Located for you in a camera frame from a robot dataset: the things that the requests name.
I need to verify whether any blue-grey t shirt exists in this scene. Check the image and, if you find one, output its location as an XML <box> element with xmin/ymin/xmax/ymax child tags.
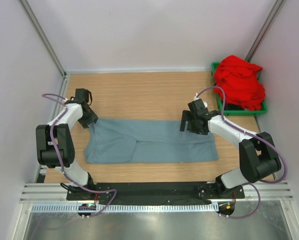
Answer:
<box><xmin>84</xmin><ymin>118</ymin><xmax>219</xmax><ymax>164</ymax></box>

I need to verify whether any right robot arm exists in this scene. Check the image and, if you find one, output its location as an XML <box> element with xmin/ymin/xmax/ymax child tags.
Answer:
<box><xmin>180</xmin><ymin>99</ymin><xmax>282</xmax><ymax>198</ymax></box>

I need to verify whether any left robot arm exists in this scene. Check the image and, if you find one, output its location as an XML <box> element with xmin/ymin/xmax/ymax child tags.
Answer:
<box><xmin>35</xmin><ymin>88</ymin><xmax>98</xmax><ymax>200</ymax></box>

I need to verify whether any green plastic bin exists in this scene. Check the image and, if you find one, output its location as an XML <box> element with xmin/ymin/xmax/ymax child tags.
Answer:
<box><xmin>211</xmin><ymin>62</ymin><xmax>268</xmax><ymax>117</ymax></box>

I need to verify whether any red t shirt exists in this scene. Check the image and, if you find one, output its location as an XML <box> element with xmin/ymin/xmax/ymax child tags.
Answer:
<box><xmin>214</xmin><ymin>55</ymin><xmax>266</xmax><ymax>111</ymax></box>

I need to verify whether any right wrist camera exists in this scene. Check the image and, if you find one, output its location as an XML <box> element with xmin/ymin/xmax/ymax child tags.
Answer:
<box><xmin>193</xmin><ymin>93</ymin><xmax>208</xmax><ymax>108</ymax></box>

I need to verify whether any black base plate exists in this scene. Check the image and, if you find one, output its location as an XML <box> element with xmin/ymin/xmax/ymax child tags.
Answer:
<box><xmin>66</xmin><ymin>181</ymin><xmax>246</xmax><ymax>202</ymax></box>

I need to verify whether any aluminium front rail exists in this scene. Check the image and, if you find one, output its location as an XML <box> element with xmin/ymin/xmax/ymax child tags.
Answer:
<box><xmin>20</xmin><ymin>180</ymin><xmax>294</xmax><ymax>203</ymax></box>

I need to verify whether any white slotted cable duct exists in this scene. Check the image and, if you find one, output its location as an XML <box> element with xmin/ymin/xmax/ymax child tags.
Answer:
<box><xmin>31</xmin><ymin>202</ymin><xmax>219</xmax><ymax>214</ymax></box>

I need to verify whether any left aluminium frame post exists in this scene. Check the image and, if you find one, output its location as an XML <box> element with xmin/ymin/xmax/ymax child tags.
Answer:
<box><xmin>18</xmin><ymin>0</ymin><xmax>67</xmax><ymax>78</ymax></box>

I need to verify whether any aluminium frame post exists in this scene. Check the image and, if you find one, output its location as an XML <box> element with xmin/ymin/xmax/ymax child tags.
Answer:
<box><xmin>18</xmin><ymin>0</ymin><xmax>67</xmax><ymax>78</ymax></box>
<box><xmin>245</xmin><ymin>0</ymin><xmax>286</xmax><ymax>62</ymax></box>

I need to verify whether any right aluminium frame post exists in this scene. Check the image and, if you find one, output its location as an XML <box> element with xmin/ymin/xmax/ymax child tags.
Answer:
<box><xmin>245</xmin><ymin>0</ymin><xmax>286</xmax><ymax>62</ymax></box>

